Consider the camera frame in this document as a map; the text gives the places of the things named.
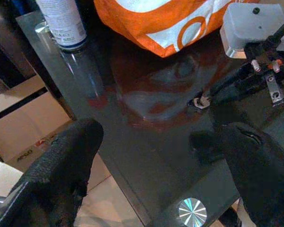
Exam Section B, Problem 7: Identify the orange and white bag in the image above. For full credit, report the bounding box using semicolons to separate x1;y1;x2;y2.
93;0;261;59

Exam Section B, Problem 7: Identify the printed cardboard box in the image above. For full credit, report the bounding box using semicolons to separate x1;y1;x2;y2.
0;91;74;173

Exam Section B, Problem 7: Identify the white spray can blue base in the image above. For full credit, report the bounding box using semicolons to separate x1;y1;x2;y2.
35;0;88;51

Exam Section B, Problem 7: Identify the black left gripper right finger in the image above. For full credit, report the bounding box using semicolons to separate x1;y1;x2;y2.
190;122;284;227

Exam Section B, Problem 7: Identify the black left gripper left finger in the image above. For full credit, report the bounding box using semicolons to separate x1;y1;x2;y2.
0;118;104;227

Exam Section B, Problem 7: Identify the plain cardboard box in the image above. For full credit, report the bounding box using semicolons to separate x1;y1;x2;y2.
0;75;48;118

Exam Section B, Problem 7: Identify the silver round table fitting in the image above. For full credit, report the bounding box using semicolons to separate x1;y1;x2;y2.
34;21;51;34
178;197;207;226

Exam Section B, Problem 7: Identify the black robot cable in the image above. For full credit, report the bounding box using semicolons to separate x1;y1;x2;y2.
265;16;284;45

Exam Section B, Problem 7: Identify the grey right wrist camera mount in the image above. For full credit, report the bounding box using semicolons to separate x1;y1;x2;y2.
219;2;284;59

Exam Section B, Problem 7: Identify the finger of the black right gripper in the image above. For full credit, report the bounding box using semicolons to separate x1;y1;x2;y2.
212;84;273;107
209;61;256;96

